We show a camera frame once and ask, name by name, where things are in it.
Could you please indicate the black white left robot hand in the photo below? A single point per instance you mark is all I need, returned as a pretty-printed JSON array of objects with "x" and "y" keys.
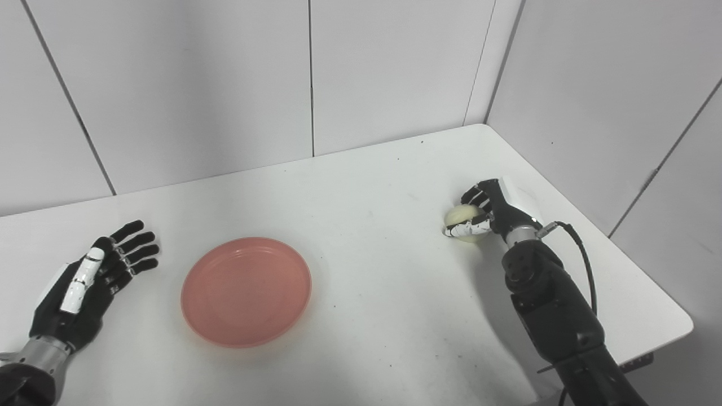
[{"x": 67, "y": 321}]

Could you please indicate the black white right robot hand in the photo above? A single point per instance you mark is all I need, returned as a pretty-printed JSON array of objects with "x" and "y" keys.
[{"x": 510, "y": 217}]

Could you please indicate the cream steamed bun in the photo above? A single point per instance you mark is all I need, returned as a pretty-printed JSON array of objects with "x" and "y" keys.
[{"x": 462, "y": 215}]

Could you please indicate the pink round plate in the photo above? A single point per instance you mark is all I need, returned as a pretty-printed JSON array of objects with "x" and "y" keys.
[{"x": 246, "y": 292}]

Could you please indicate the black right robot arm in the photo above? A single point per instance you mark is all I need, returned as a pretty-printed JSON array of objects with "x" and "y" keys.
[{"x": 558, "y": 316}]

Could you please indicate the black table frame bar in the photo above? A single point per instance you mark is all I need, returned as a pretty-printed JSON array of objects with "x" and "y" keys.
[{"x": 637, "y": 361}]

